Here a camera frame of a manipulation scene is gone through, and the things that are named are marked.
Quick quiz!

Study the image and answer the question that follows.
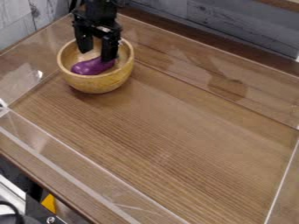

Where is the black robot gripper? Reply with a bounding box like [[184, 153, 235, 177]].
[[72, 0, 121, 62]]

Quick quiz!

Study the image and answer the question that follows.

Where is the black cable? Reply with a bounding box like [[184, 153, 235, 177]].
[[0, 200, 24, 224]]

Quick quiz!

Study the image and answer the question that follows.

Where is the brown wooden bowl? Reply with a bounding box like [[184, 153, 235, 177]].
[[57, 39, 135, 94]]

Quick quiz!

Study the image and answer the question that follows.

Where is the purple toy eggplant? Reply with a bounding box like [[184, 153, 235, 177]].
[[71, 57, 116, 75]]

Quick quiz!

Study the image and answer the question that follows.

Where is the black device with yellow sticker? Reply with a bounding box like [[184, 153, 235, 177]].
[[23, 194, 68, 224]]

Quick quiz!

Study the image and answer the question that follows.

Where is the clear acrylic tray wall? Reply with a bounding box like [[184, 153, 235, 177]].
[[0, 13, 299, 224]]

